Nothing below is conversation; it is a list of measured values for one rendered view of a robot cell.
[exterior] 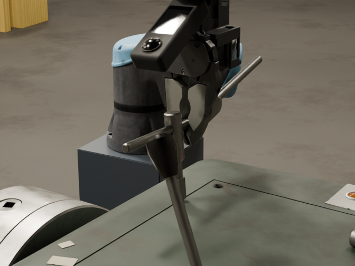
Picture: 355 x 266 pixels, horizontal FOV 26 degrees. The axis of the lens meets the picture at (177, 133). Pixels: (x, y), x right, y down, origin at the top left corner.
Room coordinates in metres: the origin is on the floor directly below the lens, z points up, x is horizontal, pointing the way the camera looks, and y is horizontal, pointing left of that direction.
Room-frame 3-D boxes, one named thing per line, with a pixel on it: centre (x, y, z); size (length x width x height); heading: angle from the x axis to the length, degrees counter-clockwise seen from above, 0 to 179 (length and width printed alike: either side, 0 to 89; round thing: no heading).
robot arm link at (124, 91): (1.56, 0.07, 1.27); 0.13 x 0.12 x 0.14; 87
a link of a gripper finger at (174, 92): (0.97, -0.01, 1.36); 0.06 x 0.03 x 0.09; 146
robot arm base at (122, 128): (1.56, 0.08, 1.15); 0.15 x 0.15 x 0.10
